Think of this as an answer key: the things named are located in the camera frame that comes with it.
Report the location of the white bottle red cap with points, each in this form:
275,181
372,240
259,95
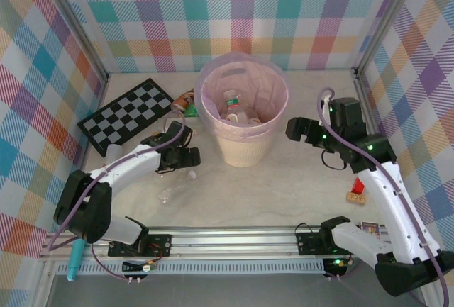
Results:
114,152

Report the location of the small picture card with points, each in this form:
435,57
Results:
370,229

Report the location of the pink plastic bin liner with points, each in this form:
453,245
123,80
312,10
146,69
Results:
213,87

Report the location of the crushed clear bottle white cap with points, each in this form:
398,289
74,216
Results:
174,190

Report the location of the wooden block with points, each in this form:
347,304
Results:
356,198

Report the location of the orange brown label bottle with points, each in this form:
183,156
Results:
182,100

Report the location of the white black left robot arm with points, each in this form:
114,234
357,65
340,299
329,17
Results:
131,163

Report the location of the cream plastic waste bin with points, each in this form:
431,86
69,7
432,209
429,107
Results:
244,151

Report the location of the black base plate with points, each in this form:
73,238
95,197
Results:
308,243
161,243

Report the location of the small bottle green red label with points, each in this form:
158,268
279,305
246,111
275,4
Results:
232,103

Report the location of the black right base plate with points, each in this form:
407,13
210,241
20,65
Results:
308,243

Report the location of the black grey chessboard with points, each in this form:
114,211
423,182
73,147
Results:
124,115

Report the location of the aluminium frame post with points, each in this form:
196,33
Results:
384,20
79,32

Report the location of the teal marker pen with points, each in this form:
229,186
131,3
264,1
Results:
75,261

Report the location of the small connector board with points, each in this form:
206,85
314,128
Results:
337,262
136,267

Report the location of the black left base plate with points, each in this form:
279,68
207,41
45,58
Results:
161,243

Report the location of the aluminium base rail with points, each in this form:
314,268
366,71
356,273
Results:
230,241

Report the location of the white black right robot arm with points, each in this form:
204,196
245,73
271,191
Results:
390,197

